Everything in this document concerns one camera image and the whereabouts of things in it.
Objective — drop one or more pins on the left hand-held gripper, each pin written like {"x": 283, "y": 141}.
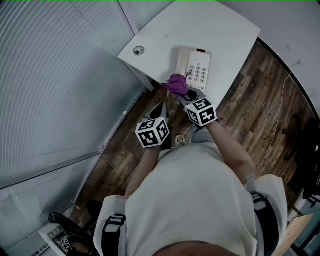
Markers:
{"x": 150, "y": 137}

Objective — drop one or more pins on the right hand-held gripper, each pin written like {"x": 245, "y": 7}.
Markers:
{"x": 202, "y": 113}

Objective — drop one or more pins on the purple cloth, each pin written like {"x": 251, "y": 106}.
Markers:
{"x": 176, "y": 83}

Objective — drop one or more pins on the white telephone handset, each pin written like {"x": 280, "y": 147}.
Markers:
{"x": 182, "y": 60}

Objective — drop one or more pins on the person's left forearm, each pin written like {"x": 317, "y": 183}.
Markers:
{"x": 147, "y": 165}

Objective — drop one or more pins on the person's right forearm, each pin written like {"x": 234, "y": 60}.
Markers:
{"x": 230, "y": 150}

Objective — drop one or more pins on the beige telephone base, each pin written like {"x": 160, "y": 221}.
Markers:
{"x": 200, "y": 65}

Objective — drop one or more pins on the person's beige shoe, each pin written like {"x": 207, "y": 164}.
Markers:
{"x": 180, "y": 140}

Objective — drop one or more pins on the person's grey trouser leg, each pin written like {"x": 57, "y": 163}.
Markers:
{"x": 202, "y": 136}

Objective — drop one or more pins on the white table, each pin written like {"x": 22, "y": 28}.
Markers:
{"x": 200, "y": 25}

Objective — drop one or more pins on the person's white shirt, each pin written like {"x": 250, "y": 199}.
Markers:
{"x": 195, "y": 200}

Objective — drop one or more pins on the white window blinds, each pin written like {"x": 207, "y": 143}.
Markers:
{"x": 37, "y": 200}
{"x": 50, "y": 87}

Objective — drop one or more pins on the black office chair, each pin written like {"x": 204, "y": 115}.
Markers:
{"x": 310, "y": 150}

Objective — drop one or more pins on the white equipment box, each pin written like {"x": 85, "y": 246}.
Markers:
{"x": 50, "y": 235}

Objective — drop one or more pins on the light wooden panel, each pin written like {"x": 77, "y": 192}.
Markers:
{"x": 297, "y": 232}

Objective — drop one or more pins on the blank white wall plate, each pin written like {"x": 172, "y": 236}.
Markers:
{"x": 289, "y": 47}

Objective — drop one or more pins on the white wall socket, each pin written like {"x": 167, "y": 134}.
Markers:
{"x": 300, "y": 62}

